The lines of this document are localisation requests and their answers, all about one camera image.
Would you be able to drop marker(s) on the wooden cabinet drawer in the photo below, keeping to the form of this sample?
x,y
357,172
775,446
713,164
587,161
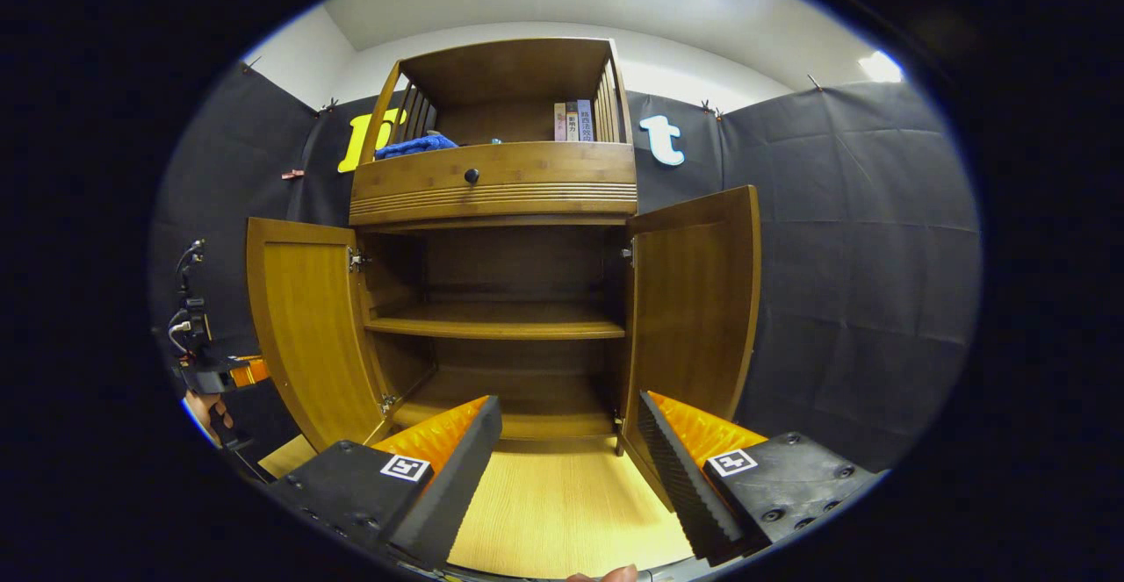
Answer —
x,y
544,174

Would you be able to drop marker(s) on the pink book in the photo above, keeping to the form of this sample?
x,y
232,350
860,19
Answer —
x,y
560,125

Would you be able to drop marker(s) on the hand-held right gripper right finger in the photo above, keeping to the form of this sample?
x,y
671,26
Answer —
x,y
680,485

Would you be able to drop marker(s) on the ceiling light panel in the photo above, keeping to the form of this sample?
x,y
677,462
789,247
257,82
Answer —
x,y
881,67

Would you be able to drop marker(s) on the blue cloth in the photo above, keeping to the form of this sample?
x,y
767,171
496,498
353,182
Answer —
x,y
413,146

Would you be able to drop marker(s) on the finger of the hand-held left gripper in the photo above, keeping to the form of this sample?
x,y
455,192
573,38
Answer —
x,y
250,371

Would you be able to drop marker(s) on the small brown book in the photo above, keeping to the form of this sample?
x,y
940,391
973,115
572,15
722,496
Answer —
x,y
572,125

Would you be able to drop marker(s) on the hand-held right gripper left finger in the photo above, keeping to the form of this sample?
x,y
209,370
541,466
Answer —
x,y
457,485

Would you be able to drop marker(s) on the wooden shoe cabinet door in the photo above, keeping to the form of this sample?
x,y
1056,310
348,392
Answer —
x,y
307,327
694,301

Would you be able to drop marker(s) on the black backdrop cloth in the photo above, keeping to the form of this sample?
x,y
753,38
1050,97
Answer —
x,y
834,240

